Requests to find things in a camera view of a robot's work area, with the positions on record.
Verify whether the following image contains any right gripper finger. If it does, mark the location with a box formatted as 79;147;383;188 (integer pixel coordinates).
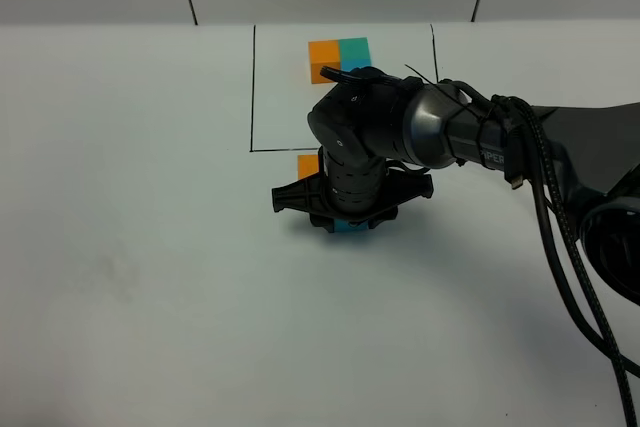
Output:
367;216;395;230
309;214;334;233

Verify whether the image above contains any green template cube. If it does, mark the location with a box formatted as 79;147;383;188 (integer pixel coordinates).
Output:
338;37;371;61

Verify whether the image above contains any blue template cube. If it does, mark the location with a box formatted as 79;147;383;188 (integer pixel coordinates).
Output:
341;57;371;72

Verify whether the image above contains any black braided cable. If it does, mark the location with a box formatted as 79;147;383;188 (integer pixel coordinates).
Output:
492;94;640;398

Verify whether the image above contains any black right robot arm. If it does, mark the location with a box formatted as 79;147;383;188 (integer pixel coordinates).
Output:
272;67;639;302

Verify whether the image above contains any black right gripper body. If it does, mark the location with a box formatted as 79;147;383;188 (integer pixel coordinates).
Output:
272;169;433;223

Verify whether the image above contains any orange template cube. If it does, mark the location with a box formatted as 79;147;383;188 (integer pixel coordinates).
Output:
308;40;341;85

